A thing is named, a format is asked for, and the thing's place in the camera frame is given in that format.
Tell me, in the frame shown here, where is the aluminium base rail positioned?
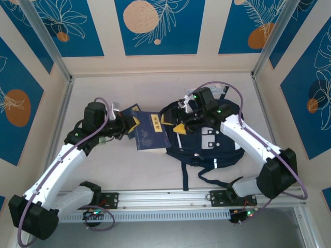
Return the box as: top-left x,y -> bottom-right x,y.
58,186 -> 307,213

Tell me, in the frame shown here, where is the navy blue student backpack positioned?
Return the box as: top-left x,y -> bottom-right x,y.
159,86 -> 245,191

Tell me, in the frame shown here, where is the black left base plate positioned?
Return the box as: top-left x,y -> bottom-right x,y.
99,191 -> 120,210

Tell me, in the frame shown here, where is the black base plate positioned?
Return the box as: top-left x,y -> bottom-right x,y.
208,190 -> 258,207
99,191 -> 120,210

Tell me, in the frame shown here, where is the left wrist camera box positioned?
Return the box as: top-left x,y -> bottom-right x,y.
110,102 -> 121,121

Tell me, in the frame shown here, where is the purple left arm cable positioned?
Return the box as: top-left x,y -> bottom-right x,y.
17,97 -> 116,246

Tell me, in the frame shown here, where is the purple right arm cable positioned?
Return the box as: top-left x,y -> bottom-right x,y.
196,81 -> 308,225

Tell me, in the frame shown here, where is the black controller board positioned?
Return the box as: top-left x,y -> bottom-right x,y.
82,209 -> 106,221
229,208 -> 257,225

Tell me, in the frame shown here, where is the large navy yellow-label book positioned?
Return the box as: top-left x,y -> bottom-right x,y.
128,110 -> 172,156

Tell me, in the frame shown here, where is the aluminium corner post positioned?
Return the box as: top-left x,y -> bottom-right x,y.
19,0 -> 74,82
250,0 -> 300,80

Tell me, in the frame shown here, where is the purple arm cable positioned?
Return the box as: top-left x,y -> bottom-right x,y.
17,97 -> 116,246
196,81 -> 308,225

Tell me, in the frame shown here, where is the grey slotted cable duct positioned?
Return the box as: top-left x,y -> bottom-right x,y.
58,208 -> 231,223

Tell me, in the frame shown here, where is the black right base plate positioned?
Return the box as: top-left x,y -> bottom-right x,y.
208,190 -> 258,207

